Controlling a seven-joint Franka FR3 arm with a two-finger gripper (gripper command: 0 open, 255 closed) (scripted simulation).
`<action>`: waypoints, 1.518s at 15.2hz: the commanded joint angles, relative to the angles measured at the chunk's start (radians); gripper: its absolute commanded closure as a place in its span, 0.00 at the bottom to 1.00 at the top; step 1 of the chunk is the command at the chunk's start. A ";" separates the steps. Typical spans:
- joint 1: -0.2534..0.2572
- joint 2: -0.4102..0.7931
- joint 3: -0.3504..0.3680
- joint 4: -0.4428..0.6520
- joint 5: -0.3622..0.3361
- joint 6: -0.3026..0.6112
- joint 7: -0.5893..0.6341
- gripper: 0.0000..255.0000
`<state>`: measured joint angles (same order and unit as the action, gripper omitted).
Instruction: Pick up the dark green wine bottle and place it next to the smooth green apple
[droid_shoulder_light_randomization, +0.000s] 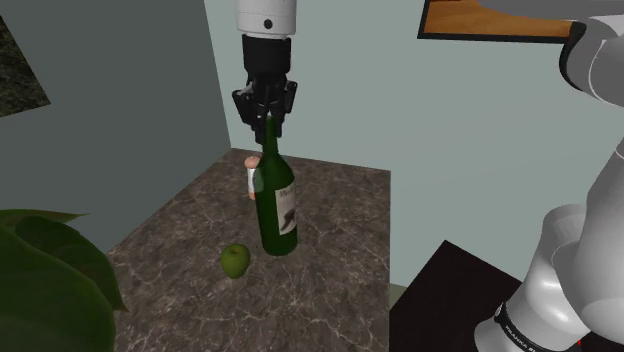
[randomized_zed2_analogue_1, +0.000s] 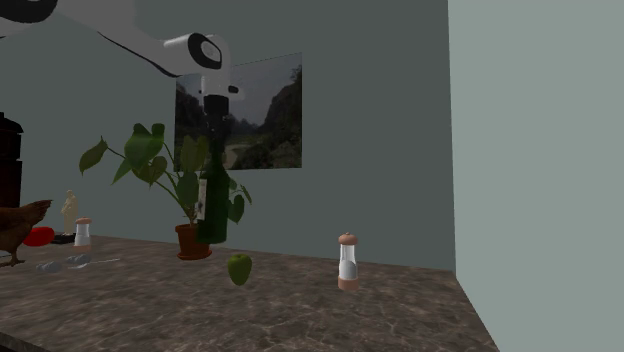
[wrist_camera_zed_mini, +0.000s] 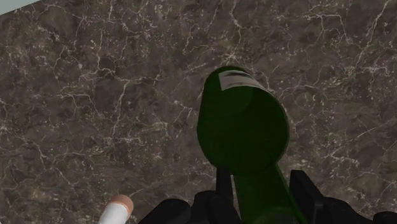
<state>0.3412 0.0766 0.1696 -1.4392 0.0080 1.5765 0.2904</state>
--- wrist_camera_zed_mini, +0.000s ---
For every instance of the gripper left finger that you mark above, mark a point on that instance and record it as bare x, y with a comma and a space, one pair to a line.
224, 198

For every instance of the white bottle with tan cap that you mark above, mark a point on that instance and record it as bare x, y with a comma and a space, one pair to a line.
116, 212

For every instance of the green glass bottle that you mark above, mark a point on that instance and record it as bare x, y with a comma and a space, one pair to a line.
242, 130

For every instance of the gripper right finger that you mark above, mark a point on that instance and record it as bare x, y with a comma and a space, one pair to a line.
310, 201

